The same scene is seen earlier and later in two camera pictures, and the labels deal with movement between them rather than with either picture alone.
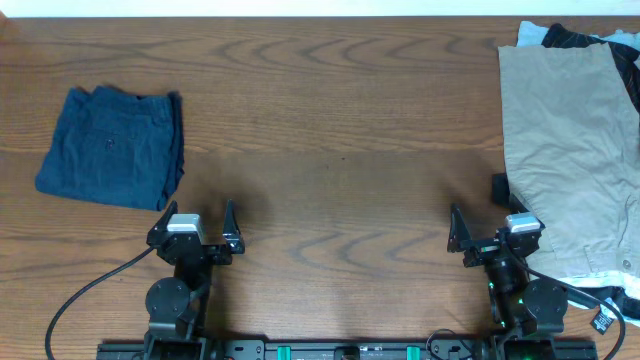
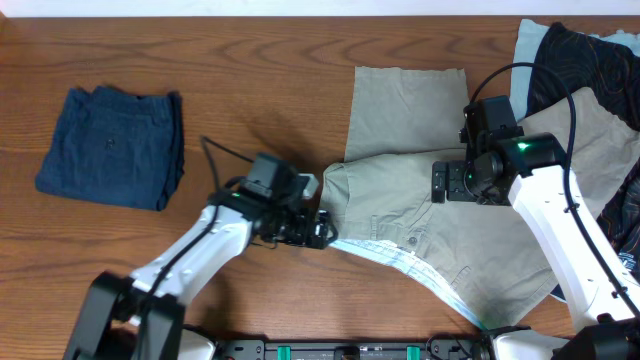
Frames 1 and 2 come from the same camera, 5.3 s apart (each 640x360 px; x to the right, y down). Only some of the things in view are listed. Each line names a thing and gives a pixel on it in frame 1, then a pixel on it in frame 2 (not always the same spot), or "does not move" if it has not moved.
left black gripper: (232, 240) → (300, 237)
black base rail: (501, 346) does not move
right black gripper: (459, 239) → (454, 189)
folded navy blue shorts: (114, 147) does not move
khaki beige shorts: (572, 150) → (402, 121)
